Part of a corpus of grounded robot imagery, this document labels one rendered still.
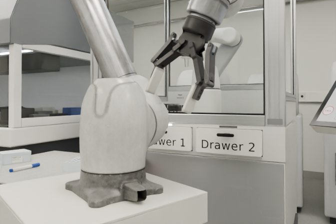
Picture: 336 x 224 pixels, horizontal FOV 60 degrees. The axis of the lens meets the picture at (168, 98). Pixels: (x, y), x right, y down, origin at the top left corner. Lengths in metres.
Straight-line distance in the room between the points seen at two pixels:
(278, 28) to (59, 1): 1.37
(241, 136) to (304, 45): 3.35
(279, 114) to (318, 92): 3.14
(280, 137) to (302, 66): 3.26
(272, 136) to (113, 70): 0.72
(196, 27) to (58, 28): 1.44
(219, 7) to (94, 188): 0.49
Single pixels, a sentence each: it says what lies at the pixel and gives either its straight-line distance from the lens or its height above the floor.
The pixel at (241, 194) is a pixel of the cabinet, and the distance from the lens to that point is 1.36.
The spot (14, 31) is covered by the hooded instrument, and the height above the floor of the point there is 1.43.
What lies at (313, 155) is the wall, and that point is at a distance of 4.52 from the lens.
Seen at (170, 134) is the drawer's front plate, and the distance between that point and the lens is 1.40.
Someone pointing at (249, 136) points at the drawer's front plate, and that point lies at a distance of 1.28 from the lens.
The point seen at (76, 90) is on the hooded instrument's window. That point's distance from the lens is 2.12.
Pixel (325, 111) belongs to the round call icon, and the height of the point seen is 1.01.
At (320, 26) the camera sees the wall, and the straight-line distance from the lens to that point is 4.57.
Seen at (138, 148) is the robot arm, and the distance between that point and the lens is 0.68.
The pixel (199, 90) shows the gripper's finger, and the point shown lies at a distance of 0.65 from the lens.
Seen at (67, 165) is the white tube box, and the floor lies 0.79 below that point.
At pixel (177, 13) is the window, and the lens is 1.48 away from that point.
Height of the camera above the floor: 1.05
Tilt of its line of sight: 1 degrees up
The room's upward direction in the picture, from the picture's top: straight up
